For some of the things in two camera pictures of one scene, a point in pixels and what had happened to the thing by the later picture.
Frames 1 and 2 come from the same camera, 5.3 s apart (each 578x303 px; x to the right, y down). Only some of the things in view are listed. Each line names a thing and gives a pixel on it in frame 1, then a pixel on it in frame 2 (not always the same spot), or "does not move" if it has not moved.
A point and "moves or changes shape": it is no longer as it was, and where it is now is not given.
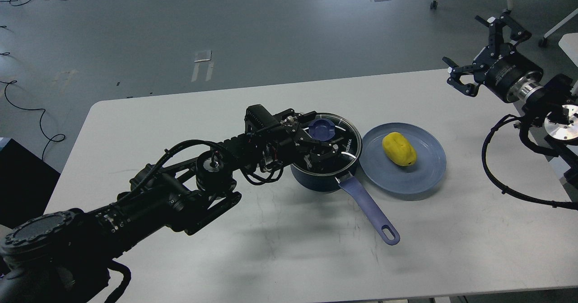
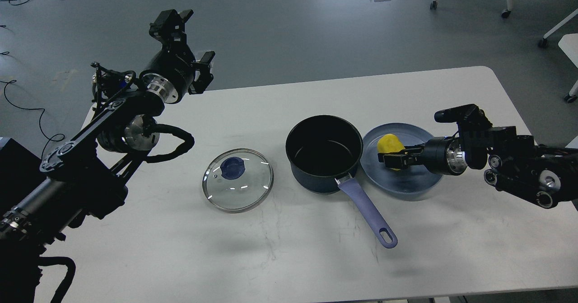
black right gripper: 507,73 to 444,155
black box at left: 27,183 does not move
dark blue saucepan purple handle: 332,165 does not move
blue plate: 381,171 does not move
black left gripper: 281,144 to 171,74
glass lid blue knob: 322,129 moves or changes shape
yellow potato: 399,149 moves or changes shape
